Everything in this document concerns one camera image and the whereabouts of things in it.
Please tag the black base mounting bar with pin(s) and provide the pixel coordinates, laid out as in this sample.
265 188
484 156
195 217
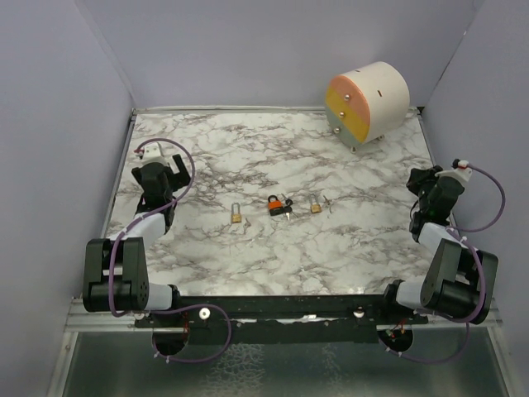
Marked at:
279 319

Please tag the orange black padlock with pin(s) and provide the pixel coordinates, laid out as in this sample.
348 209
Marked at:
275 206

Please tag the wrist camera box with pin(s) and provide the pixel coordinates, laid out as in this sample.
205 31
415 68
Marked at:
460 171
152 153

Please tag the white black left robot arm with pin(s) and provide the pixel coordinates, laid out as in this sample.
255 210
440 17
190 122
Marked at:
115 277

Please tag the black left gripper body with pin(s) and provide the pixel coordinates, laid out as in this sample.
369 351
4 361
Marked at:
170 190

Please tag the aluminium frame rail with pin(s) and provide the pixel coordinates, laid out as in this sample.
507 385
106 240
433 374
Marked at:
79 320

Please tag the black keys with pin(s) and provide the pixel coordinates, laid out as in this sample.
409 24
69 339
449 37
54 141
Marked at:
287 206

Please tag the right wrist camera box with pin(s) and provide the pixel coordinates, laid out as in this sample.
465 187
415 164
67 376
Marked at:
460 171

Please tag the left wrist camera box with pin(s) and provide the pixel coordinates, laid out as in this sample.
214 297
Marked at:
152 153

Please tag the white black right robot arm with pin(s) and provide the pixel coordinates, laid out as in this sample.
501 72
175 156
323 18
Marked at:
460 280

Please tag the round pastel drawer cabinet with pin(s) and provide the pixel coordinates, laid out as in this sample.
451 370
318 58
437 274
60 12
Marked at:
364 104

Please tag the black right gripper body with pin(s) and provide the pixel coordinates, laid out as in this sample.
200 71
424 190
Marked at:
423 195

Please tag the brass padlock long shackle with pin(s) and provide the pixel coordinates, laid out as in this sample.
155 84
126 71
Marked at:
236 213

